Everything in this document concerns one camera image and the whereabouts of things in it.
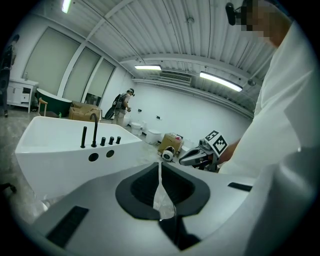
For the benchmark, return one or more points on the person's white shirt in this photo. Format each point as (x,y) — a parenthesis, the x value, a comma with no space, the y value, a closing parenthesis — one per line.
(280,112)

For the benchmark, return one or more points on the wooden stool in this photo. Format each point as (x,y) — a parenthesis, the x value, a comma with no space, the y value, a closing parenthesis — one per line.
(42,105)

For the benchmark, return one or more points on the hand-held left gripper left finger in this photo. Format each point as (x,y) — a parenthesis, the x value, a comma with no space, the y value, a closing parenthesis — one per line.
(100,212)

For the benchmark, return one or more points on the person's head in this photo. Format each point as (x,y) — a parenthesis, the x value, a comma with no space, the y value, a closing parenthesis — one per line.
(267,22)

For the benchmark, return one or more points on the black hand shower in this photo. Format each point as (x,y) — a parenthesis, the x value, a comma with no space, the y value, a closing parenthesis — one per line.
(83,137)

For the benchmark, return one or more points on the ceiling tube light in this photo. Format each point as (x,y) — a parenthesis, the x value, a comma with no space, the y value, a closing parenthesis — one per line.
(147,67)
(66,5)
(220,80)

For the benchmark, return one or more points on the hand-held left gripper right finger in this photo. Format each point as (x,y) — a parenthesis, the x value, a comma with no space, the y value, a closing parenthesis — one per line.
(215,197)

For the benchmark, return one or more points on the black curved faucet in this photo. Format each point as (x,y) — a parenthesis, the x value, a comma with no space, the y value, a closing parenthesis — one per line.
(95,130)

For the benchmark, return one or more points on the black faucet knob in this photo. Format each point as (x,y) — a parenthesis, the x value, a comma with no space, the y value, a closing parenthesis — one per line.
(111,140)
(118,140)
(103,141)

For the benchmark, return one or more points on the large cardboard box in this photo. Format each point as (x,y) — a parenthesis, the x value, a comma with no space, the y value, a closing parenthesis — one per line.
(83,112)

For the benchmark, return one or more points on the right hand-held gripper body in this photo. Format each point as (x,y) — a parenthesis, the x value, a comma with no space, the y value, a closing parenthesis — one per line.
(216,145)

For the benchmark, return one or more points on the window roller blind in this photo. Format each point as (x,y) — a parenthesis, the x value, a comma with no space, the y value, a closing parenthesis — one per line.
(102,77)
(82,75)
(52,60)

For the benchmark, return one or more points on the white bathtub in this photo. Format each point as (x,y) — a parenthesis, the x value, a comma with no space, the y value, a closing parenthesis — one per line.
(57,160)

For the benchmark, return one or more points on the brown cardboard box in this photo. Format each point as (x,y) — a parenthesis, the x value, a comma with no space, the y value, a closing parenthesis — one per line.
(170,143)

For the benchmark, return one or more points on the black head camera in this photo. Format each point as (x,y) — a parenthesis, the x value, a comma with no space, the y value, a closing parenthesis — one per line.
(233,12)

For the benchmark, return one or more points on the white toilet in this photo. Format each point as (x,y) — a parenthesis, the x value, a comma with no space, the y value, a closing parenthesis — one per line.
(153,136)
(136,128)

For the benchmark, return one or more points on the ceiling air vent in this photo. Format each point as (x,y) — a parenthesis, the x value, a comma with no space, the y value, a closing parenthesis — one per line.
(175,77)

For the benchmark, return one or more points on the person's right forearm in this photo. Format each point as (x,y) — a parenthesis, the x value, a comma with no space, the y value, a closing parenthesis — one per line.
(231,151)

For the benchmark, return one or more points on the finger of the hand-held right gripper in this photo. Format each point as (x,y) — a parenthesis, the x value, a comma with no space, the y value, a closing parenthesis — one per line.
(191,160)
(197,150)

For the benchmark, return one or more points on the dark green bathtub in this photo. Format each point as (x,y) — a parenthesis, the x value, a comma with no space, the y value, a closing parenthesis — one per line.
(53,103)

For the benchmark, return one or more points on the white cabinet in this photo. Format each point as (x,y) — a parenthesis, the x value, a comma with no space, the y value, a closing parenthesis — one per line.
(21,93)

